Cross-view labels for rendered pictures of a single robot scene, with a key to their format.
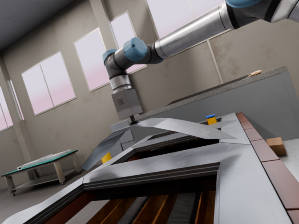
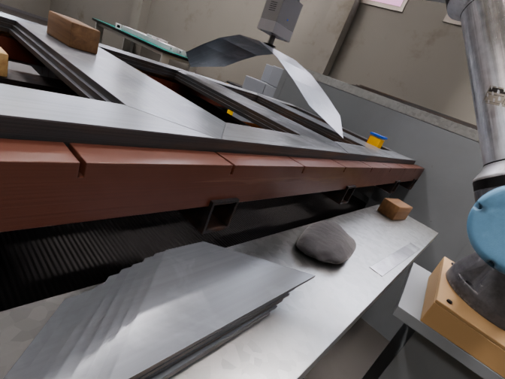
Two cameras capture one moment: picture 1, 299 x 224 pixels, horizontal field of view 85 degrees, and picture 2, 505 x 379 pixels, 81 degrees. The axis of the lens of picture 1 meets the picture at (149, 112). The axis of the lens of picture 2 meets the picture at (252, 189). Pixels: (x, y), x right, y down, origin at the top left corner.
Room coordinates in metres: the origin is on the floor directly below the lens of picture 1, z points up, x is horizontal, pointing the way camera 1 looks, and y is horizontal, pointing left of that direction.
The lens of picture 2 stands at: (-0.28, -0.21, 0.94)
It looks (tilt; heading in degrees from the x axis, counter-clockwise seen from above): 21 degrees down; 10
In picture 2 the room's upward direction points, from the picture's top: 22 degrees clockwise
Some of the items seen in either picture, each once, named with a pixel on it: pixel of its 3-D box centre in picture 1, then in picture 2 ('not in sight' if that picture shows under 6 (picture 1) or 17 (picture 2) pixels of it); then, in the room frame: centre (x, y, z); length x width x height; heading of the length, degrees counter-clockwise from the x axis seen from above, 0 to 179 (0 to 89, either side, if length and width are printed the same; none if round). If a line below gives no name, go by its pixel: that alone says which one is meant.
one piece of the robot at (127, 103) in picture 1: (125, 103); (278, 13); (0.66, 0.08, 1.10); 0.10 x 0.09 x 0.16; 64
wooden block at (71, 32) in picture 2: not in sight; (73, 32); (0.31, 0.41, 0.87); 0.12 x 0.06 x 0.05; 69
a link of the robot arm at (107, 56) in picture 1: (115, 65); not in sight; (0.65, 0.07, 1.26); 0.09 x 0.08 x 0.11; 48
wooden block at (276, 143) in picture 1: (275, 146); (394, 208); (0.75, -0.50, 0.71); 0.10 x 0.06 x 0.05; 144
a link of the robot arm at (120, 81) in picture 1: (121, 83); not in sight; (0.66, 0.07, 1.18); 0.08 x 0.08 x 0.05
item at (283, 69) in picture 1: (196, 98); (400, 110); (1.62, -0.49, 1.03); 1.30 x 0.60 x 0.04; 65
